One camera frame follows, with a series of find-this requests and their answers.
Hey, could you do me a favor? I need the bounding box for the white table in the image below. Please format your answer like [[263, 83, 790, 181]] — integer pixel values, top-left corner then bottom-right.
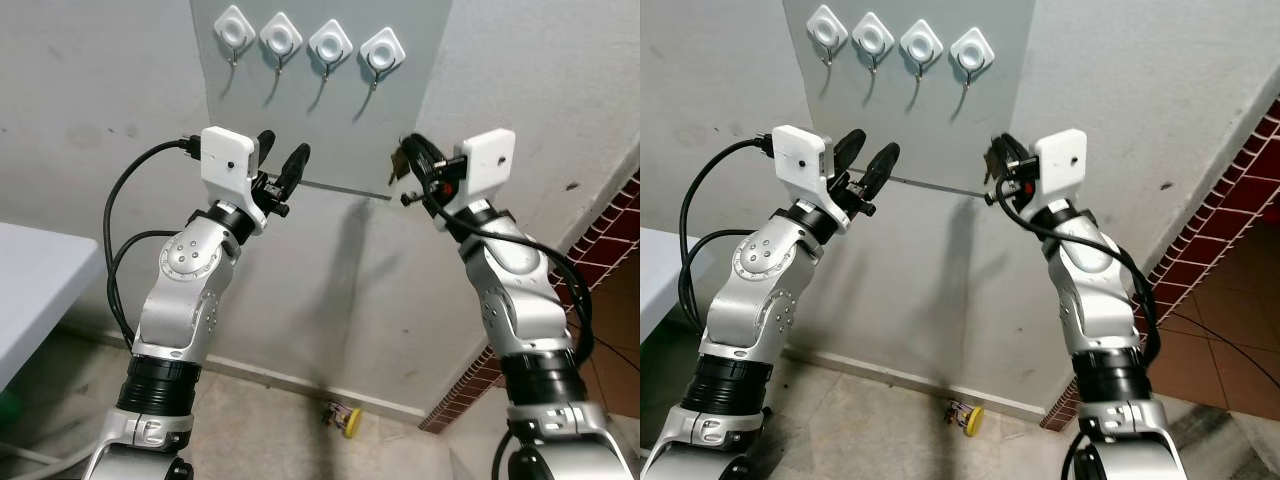
[[0, 221, 105, 392], [640, 227, 697, 342]]

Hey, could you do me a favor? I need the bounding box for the small yellow round floor object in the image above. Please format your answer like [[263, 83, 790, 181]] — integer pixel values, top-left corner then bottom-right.
[[321, 401, 364, 440], [944, 399, 987, 438]]

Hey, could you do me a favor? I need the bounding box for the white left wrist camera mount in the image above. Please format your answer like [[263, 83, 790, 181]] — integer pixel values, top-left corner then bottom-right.
[[199, 126, 264, 237], [771, 124, 834, 234]]

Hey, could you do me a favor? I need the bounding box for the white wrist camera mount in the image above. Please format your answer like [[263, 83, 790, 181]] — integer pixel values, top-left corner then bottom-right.
[[1032, 128, 1089, 210], [771, 124, 834, 234], [199, 126, 264, 237], [459, 128, 518, 215]]

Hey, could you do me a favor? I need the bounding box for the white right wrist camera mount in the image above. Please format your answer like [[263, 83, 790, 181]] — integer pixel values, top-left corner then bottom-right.
[[459, 128, 518, 215], [1032, 128, 1089, 210]]

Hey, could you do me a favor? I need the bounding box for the grey wall panel board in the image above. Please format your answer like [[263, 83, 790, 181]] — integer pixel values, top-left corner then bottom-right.
[[189, 0, 454, 202], [781, 0, 1040, 199]]

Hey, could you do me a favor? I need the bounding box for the white adhesive wall hook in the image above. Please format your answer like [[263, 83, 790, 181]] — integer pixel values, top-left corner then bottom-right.
[[213, 4, 257, 67], [899, 18, 944, 80], [949, 26, 997, 88], [308, 18, 354, 81], [259, 11, 304, 73], [851, 10, 895, 72], [806, 3, 850, 66], [359, 26, 407, 89]]

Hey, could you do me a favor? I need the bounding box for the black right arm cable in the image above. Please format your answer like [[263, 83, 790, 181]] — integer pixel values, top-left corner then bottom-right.
[[984, 150, 1163, 480], [399, 134, 597, 480]]

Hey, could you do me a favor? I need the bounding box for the thin black floor cable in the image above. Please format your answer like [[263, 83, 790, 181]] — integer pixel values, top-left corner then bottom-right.
[[1163, 309, 1280, 362]]

